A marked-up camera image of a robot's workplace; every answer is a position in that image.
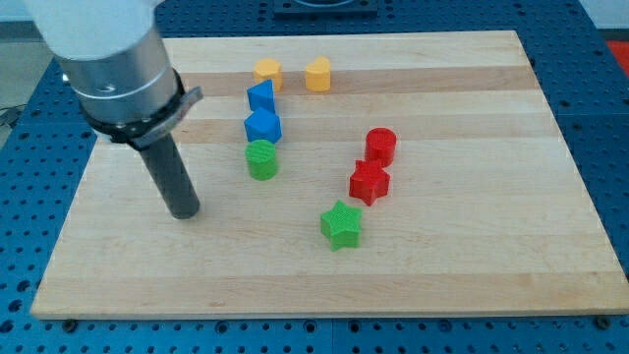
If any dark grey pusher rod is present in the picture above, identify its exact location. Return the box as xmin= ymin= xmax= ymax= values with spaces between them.
xmin=140 ymin=134 xmax=200 ymax=219

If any green star block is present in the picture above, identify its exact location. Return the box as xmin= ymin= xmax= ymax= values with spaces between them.
xmin=320 ymin=201 xmax=362 ymax=252

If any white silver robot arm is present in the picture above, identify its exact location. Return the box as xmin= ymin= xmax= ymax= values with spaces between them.
xmin=25 ymin=0 xmax=203 ymax=219

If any yellow heart block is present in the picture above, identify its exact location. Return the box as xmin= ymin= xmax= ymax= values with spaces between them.
xmin=305 ymin=56 xmax=331 ymax=92

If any blue triangle block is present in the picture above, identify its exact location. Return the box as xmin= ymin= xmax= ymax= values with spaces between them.
xmin=247 ymin=80 xmax=275 ymax=113

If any yellow cylinder block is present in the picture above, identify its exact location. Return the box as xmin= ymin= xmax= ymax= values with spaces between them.
xmin=253 ymin=58 xmax=283 ymax=91

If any wooden board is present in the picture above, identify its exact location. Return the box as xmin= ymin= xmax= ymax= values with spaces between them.
xmin=30 ymin=30 xmax=628 ymax=320

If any blue cube block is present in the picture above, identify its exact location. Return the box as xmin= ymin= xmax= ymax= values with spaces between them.
xmin=244 ymin=108 xmax=282 ymax=144

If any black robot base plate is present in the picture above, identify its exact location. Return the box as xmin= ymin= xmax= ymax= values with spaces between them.
xmin=271 ymin=0 xmax=380 ymax=18

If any green cylinder block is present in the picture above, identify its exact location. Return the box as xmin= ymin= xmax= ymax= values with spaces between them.
xmin=245 ymin=140 xmax=278 ymax=181

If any red cylinder block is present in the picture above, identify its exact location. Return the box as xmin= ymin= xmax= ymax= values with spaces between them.
xmin=365 ymin=127 xmax=397 ymax=167

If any red star block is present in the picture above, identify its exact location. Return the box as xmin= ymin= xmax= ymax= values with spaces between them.
xmin=349 ymin=160 xmax=390 ymax=206

